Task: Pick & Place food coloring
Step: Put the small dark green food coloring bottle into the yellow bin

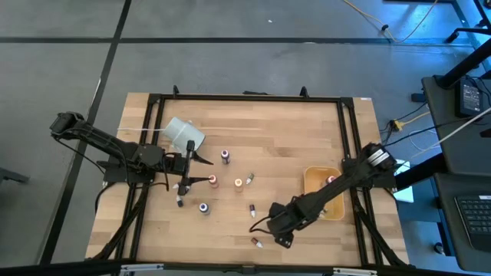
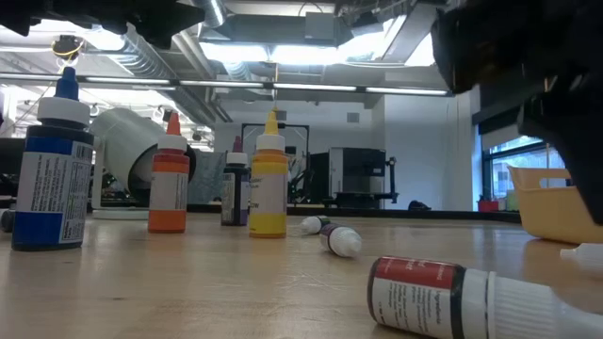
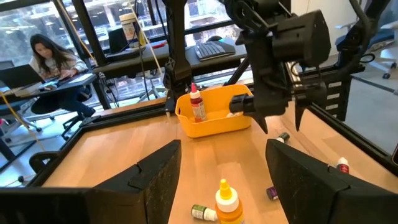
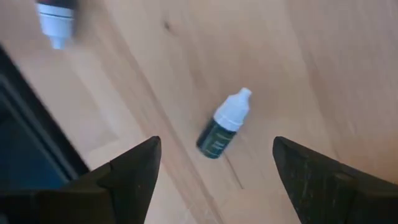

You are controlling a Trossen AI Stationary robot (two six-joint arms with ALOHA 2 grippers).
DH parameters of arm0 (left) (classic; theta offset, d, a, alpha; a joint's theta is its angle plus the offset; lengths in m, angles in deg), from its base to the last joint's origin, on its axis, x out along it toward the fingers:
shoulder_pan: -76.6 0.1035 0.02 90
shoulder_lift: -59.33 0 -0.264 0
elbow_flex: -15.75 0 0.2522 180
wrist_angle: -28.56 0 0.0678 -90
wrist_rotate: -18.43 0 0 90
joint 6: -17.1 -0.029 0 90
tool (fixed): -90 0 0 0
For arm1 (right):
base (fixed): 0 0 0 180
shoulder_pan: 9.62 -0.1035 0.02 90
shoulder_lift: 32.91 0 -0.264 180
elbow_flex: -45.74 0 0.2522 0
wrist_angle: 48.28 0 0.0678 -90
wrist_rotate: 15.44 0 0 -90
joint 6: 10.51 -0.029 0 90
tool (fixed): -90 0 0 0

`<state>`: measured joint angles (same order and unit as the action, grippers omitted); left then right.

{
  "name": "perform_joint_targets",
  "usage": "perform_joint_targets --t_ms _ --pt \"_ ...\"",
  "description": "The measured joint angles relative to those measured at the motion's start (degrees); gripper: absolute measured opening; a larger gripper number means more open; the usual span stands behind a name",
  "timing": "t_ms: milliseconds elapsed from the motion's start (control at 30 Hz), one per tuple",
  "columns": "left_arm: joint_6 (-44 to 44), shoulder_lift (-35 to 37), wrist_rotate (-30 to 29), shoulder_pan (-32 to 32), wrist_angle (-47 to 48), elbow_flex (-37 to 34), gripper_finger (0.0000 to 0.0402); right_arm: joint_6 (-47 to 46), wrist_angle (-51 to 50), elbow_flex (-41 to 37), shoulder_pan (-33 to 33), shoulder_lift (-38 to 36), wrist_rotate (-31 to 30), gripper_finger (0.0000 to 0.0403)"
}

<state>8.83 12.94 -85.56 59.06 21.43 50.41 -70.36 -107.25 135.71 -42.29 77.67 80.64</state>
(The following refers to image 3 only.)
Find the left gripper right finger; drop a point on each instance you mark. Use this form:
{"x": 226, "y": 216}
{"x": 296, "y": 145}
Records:
{"x": 311, "y": 199}

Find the yellow plastic bin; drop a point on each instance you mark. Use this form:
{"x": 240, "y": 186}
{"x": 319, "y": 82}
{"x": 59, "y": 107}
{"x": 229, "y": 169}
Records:
{"x": 214, "y": 127}

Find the large magenta food coloring bottle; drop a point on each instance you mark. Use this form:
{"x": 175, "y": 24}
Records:
{"x": 199, "y": 109}

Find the large yellow food coloring bottle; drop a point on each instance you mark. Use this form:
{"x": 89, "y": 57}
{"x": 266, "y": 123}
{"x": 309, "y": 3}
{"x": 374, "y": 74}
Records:
{"x": 228, "y": 202}

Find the black desk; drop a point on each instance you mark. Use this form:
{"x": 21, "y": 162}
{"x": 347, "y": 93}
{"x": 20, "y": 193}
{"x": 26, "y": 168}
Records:
{"x": 74, "y": 81}
{"x": 217, "y": 63}

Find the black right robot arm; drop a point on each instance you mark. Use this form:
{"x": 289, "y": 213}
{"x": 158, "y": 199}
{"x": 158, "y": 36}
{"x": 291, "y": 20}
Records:
{"x": 255, "y": 12}

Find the black desktop box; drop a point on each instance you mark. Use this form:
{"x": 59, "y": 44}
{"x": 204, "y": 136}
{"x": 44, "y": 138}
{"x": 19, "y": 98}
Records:
{"x": 116, "y": 40}

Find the person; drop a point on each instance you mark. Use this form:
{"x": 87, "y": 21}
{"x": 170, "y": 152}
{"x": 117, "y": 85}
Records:
{"x": 51, "y": 62}

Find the black window frame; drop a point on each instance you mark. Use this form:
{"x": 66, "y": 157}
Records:
{"x": 89, "y": 31}

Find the white labelled jar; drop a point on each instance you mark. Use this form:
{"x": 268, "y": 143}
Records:
{"x": 130, "y": 31}

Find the black laptop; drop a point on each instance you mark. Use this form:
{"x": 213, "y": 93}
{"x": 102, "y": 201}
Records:
{"x": 18, "y": 76}

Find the small green food coloring bottle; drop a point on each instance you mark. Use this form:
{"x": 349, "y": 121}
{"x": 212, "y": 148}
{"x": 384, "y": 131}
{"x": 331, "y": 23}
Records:
{"x": 200, "y": 212}

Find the black computer keyboard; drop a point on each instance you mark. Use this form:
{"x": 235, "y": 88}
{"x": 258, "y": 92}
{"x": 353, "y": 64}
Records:
{"x": 213, "y": 49}

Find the black computer mouse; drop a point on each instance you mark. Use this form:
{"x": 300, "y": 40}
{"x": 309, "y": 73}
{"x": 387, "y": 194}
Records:
{"x": 214, "y": 38}

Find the small red food coloring bottle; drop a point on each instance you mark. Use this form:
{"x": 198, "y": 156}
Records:
{"x": 343, "y": 168}

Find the small dark green coloring bottle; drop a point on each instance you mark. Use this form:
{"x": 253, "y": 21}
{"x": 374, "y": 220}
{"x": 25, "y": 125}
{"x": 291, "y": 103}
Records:
{"x": 283, "y": 137}

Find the blue office chair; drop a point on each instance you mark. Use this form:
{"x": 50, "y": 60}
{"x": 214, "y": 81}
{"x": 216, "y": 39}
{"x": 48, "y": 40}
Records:
{"x": 382, "y": 37}

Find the black aluminium table frame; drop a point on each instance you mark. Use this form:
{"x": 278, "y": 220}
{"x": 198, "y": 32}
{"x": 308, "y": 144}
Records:
{"x": 177, "y": 62}

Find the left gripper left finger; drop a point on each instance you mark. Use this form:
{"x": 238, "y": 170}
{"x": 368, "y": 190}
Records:
{"x": 149, "y": 193}

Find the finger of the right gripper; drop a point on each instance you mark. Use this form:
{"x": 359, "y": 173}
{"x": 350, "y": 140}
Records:
{"x": 262, "y": 121}
{"x": 299, "y": 115}

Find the small purple food coloring bottle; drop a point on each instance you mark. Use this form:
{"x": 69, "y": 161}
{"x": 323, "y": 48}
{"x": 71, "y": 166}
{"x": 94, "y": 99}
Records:
{"x": 271, "y": 193}

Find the black office chair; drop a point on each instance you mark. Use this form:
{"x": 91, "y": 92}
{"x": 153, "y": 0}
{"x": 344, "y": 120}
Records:
{"x": 74, "y": 121}

